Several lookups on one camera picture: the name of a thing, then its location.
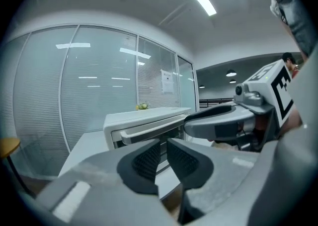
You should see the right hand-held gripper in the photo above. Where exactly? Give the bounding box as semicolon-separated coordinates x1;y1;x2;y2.
183;60;296;151

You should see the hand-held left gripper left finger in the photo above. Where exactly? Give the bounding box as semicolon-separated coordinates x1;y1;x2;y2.
36;138;180;226

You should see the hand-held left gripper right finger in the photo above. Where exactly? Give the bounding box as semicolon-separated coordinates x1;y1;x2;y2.
166;137;260;226

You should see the person's right forearm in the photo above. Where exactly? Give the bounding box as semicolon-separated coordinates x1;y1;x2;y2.
279;107;304;139

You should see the glass door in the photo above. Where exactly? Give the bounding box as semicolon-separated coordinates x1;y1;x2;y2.
176;56;197;113

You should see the black railing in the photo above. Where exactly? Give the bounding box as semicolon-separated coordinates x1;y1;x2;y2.
198;97;236;109

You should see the white paper notice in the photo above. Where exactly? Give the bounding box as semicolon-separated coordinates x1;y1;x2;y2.
161;69;175;94

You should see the yellow round table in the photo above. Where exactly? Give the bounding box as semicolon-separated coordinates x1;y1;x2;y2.
0;137;37;199

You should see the person's grey t-shirt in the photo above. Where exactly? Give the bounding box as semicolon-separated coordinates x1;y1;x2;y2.
270;0;318;58

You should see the right hand-held gripper camera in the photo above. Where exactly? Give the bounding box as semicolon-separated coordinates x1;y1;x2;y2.
234;83;265;106

